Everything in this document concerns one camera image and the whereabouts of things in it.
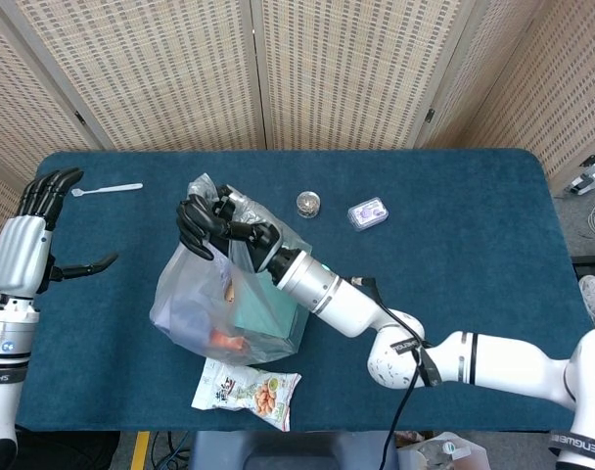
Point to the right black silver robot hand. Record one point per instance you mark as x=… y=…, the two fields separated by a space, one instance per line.
x=258 y=240

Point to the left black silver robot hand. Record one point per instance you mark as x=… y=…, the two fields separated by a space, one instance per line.
x=18 y=254

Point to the clear plastic shopping bag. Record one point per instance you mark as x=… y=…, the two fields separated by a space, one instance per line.
x=190 y=303

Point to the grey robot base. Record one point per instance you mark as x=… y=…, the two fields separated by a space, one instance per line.
x=288 y=450

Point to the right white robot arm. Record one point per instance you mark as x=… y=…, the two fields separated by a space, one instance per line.
x=498 y=362

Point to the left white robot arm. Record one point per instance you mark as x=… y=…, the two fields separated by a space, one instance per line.
x=4 y=352

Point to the white snack packet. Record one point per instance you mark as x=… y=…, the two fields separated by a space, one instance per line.
x=239 y=391

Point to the small round clear jar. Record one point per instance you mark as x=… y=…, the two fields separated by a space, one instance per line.
x=308 y=203

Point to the teal cardboard box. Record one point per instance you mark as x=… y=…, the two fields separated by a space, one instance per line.
x=268 y=313

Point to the orange cardboard box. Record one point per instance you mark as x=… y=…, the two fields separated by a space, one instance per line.
x=229 y=341

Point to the small clear purple case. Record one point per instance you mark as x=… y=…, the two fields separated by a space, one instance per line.
x=368 y=214

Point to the white toothbrush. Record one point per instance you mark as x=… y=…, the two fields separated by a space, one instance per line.
x=111 y=188

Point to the person's black clothing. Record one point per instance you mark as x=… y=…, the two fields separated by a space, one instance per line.
x=67 y=453

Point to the blue table cloth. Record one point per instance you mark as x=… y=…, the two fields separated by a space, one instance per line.
x=473 y=245

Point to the clear plastic container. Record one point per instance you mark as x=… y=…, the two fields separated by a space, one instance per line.
x=439 y=453

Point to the white electronic device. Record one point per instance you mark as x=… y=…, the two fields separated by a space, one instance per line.
x=591 y=176

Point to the black metal frame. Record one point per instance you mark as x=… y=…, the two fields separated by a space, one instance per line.
x=591 y=267

